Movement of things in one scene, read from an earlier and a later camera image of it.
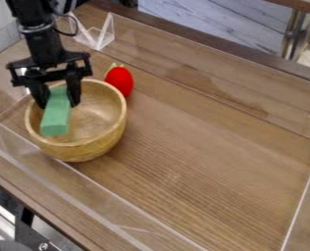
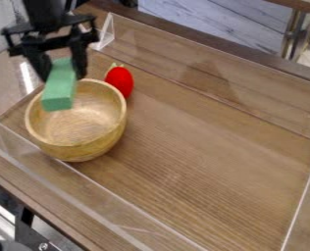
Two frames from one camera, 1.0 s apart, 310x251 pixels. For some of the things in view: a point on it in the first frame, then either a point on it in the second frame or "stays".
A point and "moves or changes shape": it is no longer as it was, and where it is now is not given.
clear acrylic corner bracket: (93, 36) stays
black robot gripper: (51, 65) → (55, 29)
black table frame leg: (26, 235) stays
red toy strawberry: (120, 75) stays
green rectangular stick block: (56, 116) moves or changes shape
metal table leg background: (300, 34) stays
